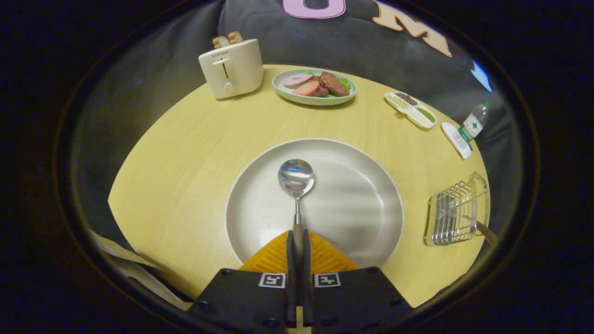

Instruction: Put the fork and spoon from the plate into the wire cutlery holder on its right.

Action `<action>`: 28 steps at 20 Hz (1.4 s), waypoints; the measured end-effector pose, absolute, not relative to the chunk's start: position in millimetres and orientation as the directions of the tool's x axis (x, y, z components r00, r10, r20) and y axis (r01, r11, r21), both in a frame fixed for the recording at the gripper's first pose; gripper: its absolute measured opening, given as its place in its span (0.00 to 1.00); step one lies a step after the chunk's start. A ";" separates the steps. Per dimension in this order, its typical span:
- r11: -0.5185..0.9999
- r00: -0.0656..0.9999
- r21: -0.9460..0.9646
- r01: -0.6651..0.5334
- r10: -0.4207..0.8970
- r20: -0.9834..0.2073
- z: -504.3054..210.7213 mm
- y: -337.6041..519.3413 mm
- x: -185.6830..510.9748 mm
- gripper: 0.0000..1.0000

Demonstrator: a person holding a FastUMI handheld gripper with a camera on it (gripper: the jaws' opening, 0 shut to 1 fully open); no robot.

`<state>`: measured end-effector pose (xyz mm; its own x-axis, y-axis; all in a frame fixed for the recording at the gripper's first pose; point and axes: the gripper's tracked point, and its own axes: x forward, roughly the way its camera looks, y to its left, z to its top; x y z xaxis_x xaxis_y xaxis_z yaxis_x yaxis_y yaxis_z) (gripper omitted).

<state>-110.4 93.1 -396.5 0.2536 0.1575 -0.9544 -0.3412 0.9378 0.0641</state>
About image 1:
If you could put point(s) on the beige flat object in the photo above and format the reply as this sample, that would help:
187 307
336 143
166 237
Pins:
130 269

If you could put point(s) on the cream toaster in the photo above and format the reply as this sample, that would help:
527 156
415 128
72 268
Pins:
234 72

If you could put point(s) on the green lettuce leaf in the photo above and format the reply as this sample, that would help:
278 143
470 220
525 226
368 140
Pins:
344 82

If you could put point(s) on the white divided grain dish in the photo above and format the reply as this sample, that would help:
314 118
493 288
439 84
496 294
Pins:
410 110

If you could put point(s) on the brown cooked meat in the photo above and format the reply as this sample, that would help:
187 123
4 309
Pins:
333 84

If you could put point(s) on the white square coaster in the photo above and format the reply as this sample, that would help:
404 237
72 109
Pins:
452 137

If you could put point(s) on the clear water bottle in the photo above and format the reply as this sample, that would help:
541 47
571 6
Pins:
472 126

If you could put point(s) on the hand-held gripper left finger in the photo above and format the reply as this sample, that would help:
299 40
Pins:
246 306

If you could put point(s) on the pink sausage slice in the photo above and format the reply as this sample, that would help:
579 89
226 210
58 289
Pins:
305 89
297 81

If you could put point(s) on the toast bread slice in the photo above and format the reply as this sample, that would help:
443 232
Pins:
235 37
221 41

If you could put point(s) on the large white plate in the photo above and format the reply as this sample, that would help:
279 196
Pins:
352 208

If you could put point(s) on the pale green food plate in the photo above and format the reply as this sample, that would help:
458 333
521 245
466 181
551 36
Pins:
311 100

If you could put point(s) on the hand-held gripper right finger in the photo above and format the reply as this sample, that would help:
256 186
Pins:
357 306

